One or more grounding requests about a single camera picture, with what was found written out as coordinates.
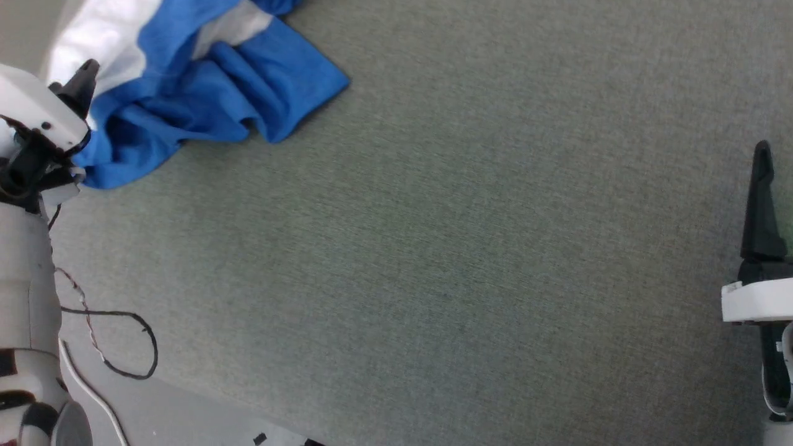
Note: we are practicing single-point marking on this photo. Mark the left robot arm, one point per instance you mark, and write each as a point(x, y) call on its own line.
point(25, 279)

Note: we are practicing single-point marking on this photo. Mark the small black object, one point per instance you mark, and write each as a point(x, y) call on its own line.
point(313, 443)
point(259, 439)

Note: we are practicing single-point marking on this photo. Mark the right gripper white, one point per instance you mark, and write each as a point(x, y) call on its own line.
point(762, 300)

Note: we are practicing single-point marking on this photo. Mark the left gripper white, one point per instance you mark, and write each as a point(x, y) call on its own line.
point(37, 108)

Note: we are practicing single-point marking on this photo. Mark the blue and white garment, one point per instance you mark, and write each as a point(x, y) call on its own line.
point(248, 80)

